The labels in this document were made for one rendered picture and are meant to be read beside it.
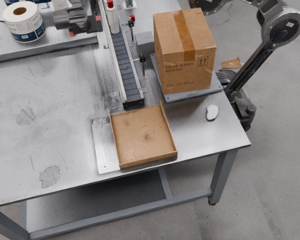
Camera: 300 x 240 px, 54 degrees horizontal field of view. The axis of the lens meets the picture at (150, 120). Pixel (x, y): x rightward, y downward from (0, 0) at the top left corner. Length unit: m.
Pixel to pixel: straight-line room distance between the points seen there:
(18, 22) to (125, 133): 0.90
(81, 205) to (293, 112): 1.80
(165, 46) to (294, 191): 1.44
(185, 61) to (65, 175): 0.73
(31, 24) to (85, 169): 0.93
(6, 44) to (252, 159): 1.83
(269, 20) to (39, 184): 1.45
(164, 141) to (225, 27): 2.17
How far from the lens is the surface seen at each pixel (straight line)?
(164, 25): 1.47
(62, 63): 1.80
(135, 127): 1.41
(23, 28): 1.89
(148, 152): 1.33
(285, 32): 1.90
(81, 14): 1.22
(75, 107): 1.55
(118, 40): 1.79
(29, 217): 2.04
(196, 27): 1.45
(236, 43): 3.17
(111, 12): 1.75
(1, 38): 2.06
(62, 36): 1.91
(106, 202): 1.92
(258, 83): 2.82
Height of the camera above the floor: 1.99
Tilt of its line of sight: 54 degrees down
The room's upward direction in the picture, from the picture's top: 5 degrees counter-clockwise
